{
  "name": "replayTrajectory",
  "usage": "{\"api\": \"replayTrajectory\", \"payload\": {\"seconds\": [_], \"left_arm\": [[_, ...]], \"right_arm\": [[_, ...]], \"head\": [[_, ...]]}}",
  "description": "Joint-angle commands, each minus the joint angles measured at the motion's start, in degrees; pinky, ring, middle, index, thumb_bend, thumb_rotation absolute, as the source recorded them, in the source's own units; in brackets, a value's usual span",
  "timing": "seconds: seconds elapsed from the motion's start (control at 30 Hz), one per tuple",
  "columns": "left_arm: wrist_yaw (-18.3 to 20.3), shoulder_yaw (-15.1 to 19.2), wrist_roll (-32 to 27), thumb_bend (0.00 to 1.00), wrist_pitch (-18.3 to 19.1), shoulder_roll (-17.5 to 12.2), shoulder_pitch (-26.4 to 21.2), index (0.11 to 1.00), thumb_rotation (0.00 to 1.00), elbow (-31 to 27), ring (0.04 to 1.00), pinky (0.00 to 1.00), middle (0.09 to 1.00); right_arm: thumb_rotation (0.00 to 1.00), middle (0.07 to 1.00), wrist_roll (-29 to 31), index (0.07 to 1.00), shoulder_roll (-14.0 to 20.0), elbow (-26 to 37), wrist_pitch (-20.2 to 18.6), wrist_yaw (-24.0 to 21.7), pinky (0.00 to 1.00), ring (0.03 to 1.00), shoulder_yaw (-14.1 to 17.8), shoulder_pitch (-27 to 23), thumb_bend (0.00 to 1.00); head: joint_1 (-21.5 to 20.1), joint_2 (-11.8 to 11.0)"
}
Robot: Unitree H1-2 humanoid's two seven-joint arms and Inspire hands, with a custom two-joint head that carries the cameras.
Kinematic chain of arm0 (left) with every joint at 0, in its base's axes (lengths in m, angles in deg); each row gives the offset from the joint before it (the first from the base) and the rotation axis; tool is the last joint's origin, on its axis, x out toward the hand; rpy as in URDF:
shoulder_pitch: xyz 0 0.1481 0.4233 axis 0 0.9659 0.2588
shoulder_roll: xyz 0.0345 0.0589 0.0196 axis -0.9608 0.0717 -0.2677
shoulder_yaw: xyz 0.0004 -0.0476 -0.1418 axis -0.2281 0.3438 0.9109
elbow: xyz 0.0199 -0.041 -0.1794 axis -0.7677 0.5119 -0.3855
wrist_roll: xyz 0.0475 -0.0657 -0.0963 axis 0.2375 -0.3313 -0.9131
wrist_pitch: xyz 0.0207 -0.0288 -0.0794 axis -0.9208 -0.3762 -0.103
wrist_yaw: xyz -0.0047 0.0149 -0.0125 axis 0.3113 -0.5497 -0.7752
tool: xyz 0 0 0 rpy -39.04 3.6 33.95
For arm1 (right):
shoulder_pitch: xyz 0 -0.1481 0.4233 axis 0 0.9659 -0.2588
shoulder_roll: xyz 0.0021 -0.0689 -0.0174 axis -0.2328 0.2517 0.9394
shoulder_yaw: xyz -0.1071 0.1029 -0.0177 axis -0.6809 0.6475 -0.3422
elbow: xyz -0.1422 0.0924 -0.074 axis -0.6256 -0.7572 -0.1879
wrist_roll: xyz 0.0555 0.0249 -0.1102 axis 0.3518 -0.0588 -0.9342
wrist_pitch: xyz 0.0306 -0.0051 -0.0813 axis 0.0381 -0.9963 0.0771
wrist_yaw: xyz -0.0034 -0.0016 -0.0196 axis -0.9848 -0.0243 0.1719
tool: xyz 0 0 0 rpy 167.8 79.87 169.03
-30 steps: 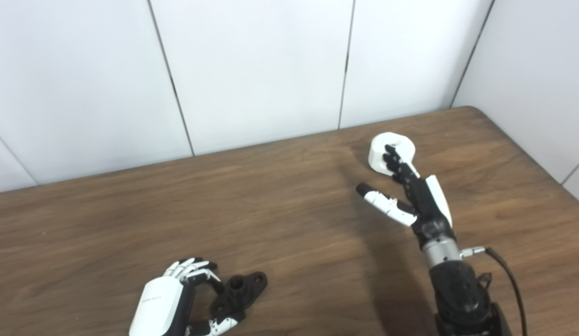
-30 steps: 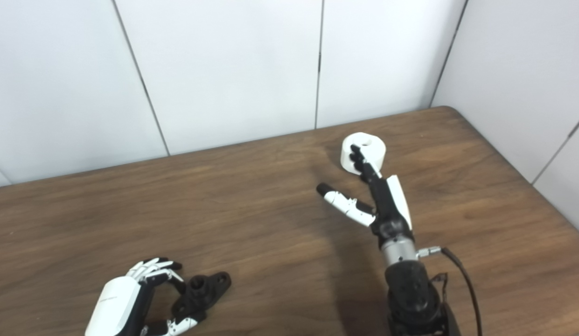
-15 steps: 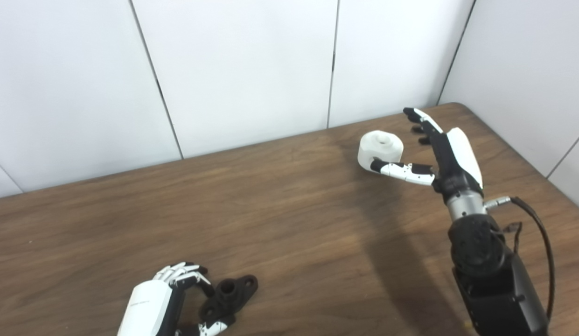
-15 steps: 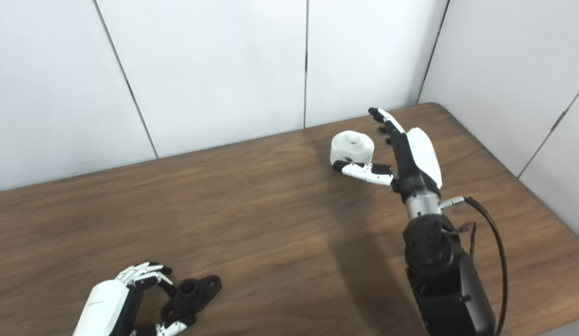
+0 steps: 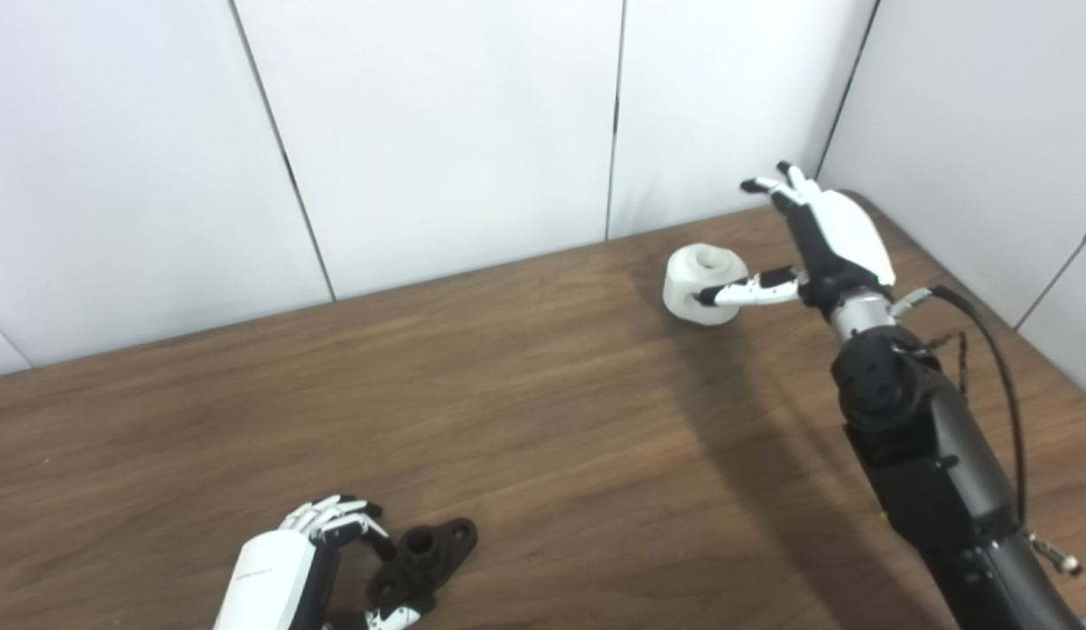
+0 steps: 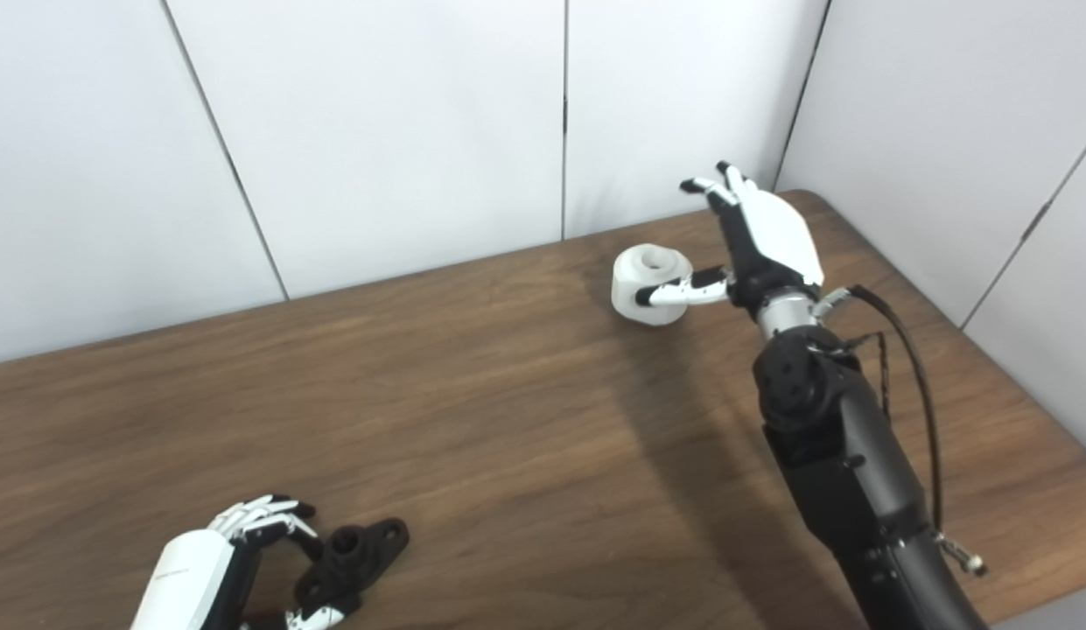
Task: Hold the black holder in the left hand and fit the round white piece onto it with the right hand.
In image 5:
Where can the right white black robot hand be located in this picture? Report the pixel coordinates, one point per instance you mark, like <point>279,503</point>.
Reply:
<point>844,241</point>

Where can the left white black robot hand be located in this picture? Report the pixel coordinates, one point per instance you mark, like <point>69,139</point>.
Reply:
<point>271,577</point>

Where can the black flanged holder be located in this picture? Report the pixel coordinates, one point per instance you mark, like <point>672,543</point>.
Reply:
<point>420,556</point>

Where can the round white piece with holes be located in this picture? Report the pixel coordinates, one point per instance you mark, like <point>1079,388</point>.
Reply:
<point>693,284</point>

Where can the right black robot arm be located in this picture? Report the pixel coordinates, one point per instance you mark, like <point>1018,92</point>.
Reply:
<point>928,455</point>

